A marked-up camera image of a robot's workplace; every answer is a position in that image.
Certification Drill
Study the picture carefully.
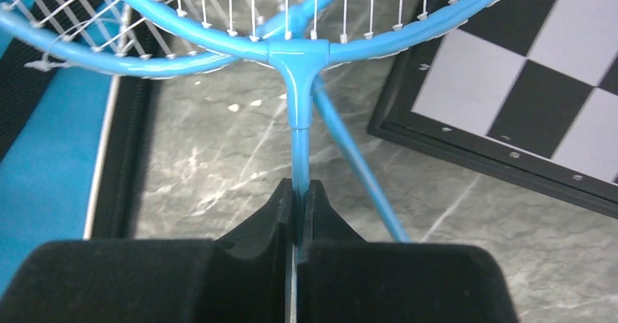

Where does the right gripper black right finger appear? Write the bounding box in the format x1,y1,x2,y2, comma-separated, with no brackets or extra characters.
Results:
297,180,518,322

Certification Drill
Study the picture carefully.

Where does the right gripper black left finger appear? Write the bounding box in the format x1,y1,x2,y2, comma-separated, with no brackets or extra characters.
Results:
1,179,292,322

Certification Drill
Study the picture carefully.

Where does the blue racket bag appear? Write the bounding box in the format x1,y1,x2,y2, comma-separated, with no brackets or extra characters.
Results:
0,0,168,297

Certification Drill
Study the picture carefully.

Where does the blue racket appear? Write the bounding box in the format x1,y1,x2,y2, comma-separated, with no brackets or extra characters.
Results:
0,0,411,244
91,0,532,323

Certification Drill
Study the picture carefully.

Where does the black white chessboard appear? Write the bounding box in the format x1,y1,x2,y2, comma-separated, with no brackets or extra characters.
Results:
368,0,617,217

